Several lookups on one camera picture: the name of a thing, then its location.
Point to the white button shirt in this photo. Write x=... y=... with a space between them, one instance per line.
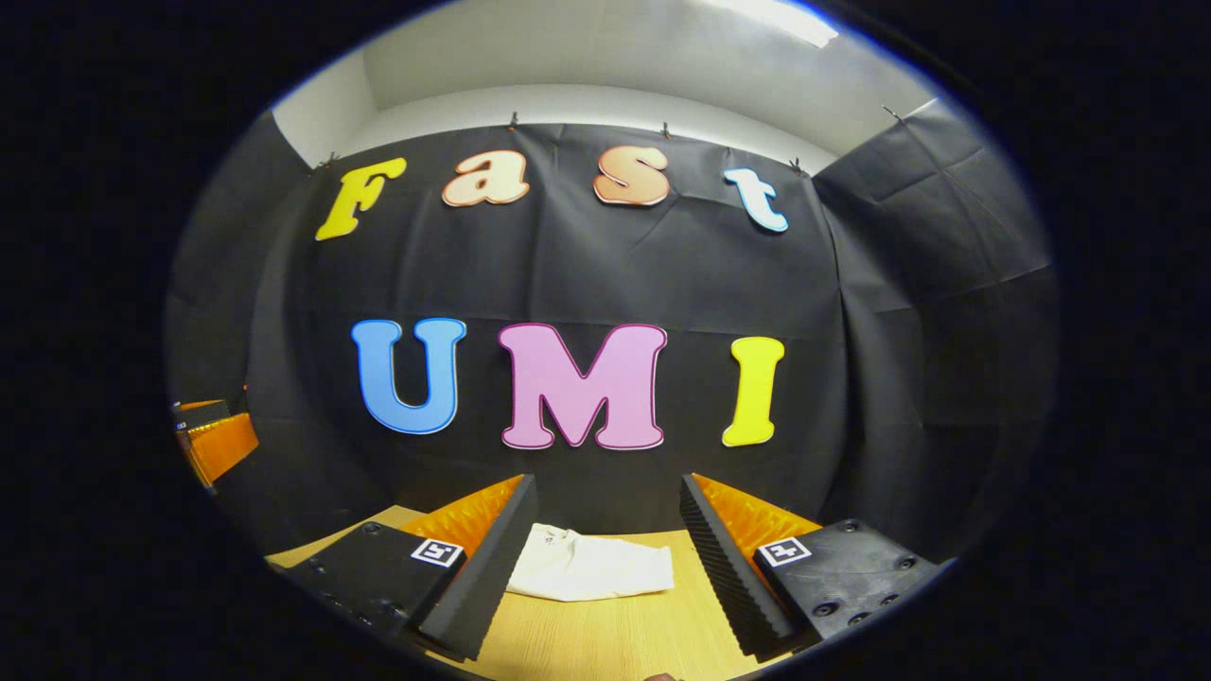
x=596 y=567

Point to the black backdrop cloth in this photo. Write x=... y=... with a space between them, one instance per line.
x=605 y=274

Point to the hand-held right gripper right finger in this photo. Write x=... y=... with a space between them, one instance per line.
x=724 y=567

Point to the ceiling light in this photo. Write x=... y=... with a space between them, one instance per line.
x=776 y=19

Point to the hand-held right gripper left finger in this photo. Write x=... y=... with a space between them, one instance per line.
x=492 y=558

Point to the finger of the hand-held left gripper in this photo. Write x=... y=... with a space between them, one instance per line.
x=203 y=413
x=222 y=449

